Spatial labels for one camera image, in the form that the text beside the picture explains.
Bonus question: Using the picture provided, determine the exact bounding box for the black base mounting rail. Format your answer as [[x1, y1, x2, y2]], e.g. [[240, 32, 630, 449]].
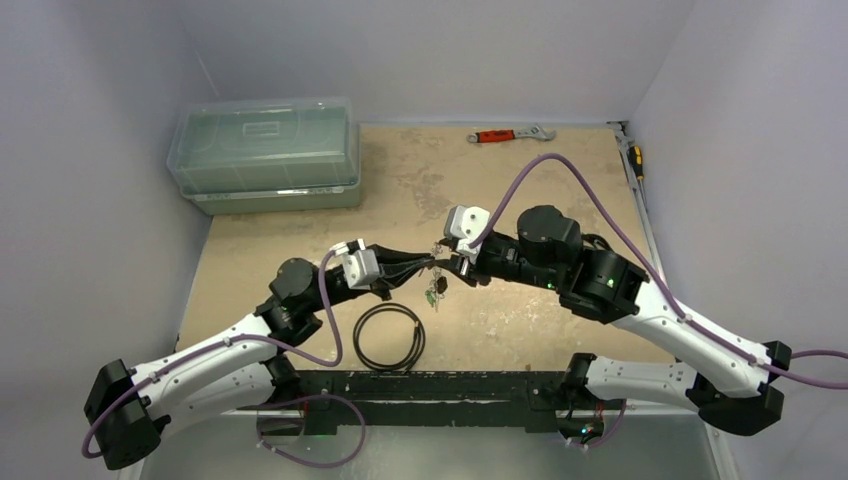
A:
[[291, 369, 627, 437]]

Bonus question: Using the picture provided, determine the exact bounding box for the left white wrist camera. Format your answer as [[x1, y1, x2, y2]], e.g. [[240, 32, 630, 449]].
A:
[[329, 238, 381, 290]]

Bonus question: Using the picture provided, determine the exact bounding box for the red handled adjustable wrench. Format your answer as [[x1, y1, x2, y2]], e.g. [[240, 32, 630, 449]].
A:
[[466, 124, 557, 144]]

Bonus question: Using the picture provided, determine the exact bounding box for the yellow black screwdriver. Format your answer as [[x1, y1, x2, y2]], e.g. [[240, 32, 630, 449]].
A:
[[627, 145, 644, 181]]

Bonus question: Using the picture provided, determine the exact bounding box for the clear green plastic storage box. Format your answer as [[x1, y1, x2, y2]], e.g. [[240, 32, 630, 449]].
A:
[[166, 97, 362, 216]]

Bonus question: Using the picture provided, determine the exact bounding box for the black coiled cable loop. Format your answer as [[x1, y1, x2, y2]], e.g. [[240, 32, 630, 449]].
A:
[[352, 302, 427, 372]]

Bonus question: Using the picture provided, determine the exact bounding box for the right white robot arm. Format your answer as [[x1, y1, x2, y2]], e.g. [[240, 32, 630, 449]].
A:
[[442, 205, 791, 436]]

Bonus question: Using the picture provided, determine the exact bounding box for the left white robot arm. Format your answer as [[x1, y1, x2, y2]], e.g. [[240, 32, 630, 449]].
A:
[[81, 240, 436, 470]]

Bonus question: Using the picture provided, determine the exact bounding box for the aluminium frame rail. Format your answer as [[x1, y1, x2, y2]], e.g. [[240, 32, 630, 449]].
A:
[[225, 369, 704, 420]]

